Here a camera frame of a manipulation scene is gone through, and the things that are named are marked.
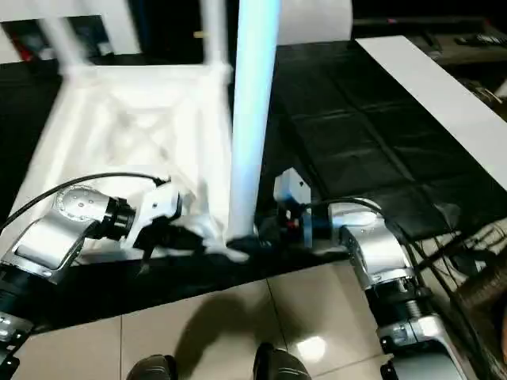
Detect tangled floor cables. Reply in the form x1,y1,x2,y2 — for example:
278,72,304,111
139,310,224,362
411,225,507,286

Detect black cabinet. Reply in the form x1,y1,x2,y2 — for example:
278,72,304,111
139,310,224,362
134,0,507,48

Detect pale panel with holes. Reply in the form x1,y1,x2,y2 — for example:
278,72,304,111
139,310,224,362
276,0,354,47

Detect white flat board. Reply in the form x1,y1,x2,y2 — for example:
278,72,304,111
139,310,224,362
353,34,507,184

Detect black quilted mat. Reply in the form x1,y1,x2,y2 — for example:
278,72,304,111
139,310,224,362
0,39,507,329

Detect white sideboard with glass doors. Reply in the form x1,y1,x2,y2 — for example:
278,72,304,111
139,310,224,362
0,0,143,63

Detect white plastic table top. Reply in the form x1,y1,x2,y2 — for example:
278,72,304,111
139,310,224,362
0,62,251,267

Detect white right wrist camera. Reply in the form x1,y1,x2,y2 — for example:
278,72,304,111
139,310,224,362
273,167,314,249

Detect black metal bar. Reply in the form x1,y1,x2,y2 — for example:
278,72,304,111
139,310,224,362
351,17,486,28

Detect white plastic table leg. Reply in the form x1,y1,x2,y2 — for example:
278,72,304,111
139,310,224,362
38,13,91,78
200,0,234,78
227,0,285,247

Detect brown woven basket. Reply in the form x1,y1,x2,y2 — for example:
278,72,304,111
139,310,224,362
451,268,507,380

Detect black left camera cable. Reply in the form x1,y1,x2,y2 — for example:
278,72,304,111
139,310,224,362
0,171,172,235

